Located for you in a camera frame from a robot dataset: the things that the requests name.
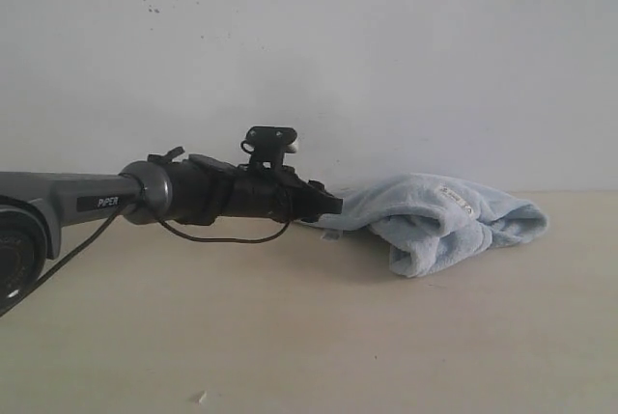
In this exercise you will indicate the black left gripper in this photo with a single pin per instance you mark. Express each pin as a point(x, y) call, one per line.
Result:
point(204, 189)

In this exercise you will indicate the light blue fluffy towel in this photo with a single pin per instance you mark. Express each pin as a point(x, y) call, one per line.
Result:
point(432, 222)

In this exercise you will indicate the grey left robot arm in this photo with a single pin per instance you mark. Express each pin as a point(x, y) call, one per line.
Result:
point(162, 189)

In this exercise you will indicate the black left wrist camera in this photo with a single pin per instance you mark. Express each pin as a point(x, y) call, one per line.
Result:
point(268, 145)

